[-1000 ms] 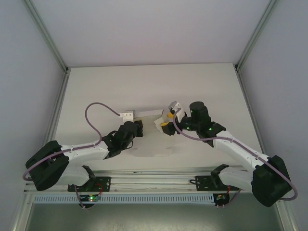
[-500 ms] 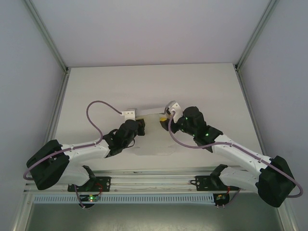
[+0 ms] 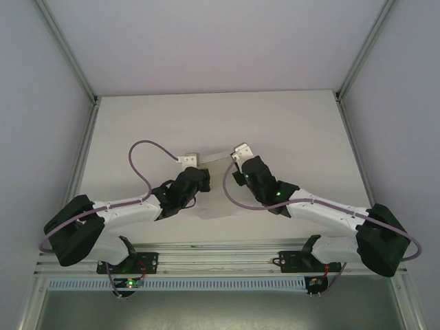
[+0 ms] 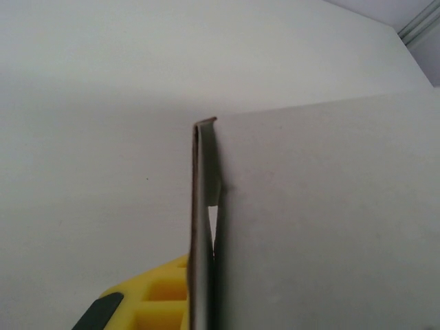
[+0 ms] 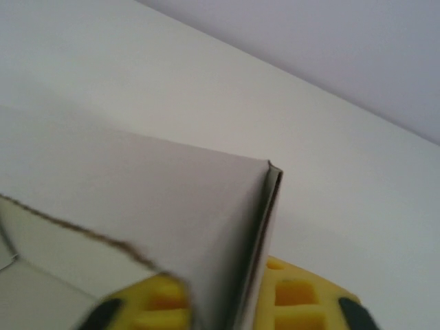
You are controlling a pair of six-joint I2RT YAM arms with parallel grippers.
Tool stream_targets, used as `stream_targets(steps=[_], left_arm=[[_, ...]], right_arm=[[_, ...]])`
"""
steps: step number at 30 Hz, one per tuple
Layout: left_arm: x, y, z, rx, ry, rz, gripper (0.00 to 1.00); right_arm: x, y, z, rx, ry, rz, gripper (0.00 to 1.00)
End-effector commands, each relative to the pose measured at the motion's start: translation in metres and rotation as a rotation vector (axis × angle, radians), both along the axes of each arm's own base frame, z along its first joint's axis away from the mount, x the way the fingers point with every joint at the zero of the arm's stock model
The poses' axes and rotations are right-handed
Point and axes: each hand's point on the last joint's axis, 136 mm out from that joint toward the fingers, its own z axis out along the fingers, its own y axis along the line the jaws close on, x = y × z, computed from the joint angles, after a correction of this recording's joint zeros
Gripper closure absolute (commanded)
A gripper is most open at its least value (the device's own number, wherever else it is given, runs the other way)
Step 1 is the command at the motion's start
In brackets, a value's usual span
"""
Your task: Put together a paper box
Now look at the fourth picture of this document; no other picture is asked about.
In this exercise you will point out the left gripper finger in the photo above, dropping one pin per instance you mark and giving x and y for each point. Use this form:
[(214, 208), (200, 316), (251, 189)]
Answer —
[(161, 295)]

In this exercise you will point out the aluminium right frame post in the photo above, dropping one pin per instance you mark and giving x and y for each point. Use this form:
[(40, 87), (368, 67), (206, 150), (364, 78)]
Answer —
[(421, 22)]

